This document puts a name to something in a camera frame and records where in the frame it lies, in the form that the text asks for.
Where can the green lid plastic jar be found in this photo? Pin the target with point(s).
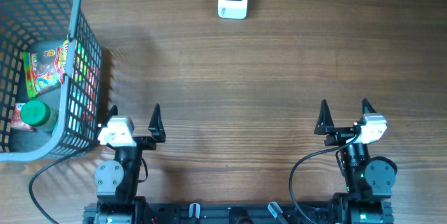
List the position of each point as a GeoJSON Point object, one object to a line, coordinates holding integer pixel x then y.
{"type": "Point", "coordinates": [40, 115]}

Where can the grey plastic mesh basket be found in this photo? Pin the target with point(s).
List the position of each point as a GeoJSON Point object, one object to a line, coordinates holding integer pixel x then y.
{"type": "Point", "coordinates": [24, 24]}

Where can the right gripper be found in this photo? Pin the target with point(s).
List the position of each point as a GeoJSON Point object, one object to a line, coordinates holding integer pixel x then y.
{"type": "Point", "coordinates": [325, 125]}

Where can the green Haribo candy bag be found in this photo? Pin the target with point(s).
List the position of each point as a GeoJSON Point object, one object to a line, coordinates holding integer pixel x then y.
{"type": "Point", "coordinates": [45, 67]}

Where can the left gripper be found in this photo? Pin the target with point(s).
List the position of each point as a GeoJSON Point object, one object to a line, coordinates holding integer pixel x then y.
{"type": "Point", "coordinates": [158, 135]}

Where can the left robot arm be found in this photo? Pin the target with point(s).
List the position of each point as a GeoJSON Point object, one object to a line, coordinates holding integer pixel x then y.
{"type": "Point", "coordinates": [117, 180]}

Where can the red package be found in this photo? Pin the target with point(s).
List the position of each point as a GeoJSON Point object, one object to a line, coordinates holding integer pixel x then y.
{"type": "Point", "coordinates": [85, 75]}

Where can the small red snack packet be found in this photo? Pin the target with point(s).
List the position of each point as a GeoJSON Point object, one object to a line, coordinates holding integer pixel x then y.
{"type": "Point", "coordinates": [17, 122]}

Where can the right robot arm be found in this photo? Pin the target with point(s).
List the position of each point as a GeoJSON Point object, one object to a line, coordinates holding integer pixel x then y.
{"type": "Point", "coordinates": [369, 180]}

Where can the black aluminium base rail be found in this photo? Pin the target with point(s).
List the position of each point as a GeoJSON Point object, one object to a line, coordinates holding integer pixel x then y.
{"type": "Point", "coordinates": [301, 212]}

